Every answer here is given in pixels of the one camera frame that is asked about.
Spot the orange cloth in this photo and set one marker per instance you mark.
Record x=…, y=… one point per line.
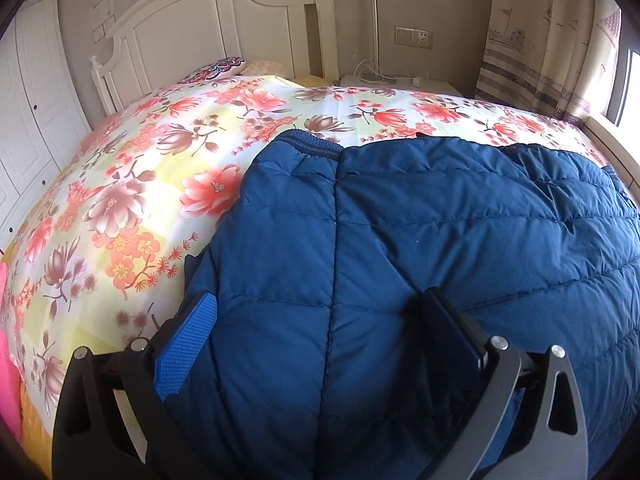
x=35, y=410

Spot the white wardrobe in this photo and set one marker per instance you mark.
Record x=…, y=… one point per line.
x=35, y=100

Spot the pink cloth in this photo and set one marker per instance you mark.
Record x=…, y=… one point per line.
x=9, y=350

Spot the blue puffer jacket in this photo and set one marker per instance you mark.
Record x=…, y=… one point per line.
x=400, y=285

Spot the wall socket plate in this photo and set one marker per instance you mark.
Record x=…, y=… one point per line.
x=413, y=37

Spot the white wall switch panel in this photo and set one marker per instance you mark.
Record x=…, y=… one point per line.
x=102, y=19

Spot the floral bed blanket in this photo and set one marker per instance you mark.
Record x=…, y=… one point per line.
x=150, y=170

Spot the window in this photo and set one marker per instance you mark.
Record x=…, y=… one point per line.
x=627, y=85

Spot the white wooden bed headboard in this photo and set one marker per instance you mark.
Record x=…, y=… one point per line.
x=210, y=25

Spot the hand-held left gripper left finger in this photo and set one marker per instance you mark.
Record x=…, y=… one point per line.
x=187, y=340

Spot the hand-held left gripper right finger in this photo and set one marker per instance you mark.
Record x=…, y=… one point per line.
x=450, y=325

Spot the cream pillow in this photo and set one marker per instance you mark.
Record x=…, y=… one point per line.
x=262, y=67

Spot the printed beige curtain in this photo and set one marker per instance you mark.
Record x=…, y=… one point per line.
x=545, y=40

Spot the yellow pillow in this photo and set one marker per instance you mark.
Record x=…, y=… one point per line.
x=312, y=80

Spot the patterned red blue pillow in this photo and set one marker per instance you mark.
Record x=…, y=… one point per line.
x=212, y=70

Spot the slim white floor lamp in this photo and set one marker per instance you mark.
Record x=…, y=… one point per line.
x=374, y=30

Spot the white nightstand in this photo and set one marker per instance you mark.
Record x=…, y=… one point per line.
x=400, y=85

